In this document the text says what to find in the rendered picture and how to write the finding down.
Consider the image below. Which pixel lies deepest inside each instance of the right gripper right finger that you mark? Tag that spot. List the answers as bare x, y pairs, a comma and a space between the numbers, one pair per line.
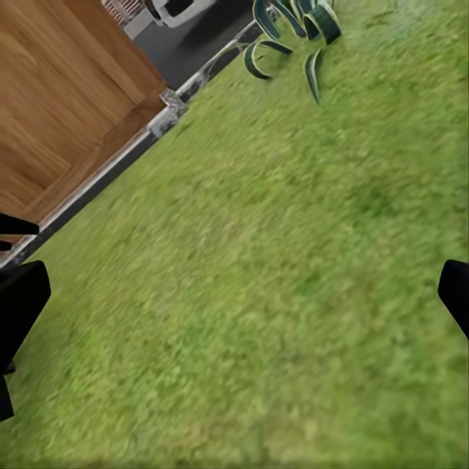
454, 291

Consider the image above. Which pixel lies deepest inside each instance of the driveway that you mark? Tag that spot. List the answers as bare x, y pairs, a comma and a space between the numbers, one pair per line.
179, 53

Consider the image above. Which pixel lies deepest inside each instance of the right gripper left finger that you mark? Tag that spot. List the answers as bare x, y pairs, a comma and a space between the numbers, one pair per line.
24, 291

